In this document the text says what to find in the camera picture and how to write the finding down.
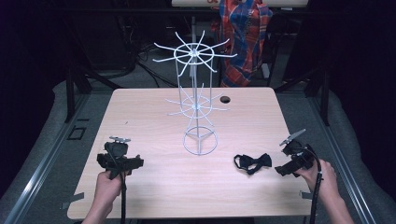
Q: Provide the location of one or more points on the person's left hand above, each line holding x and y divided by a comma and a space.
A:
107, 189

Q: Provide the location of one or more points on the aluminium floor rail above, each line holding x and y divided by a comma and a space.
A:
345, 168
40, 174

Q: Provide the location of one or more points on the person's right hand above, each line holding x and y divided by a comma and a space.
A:
327, 180

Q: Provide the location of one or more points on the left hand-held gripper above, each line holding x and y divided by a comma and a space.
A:
116, 150

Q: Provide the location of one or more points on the black metal stand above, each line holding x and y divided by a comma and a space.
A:
70, 93
324, 96

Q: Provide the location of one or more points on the grey table bracket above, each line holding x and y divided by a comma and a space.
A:
74, 199
306, 195

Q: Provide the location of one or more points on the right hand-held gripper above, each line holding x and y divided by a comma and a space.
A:
297, 157

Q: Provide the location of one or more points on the red blue plaid cloth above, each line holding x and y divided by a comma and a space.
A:
246, 40

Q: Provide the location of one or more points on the black bow tie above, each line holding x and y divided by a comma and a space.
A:
252, 161

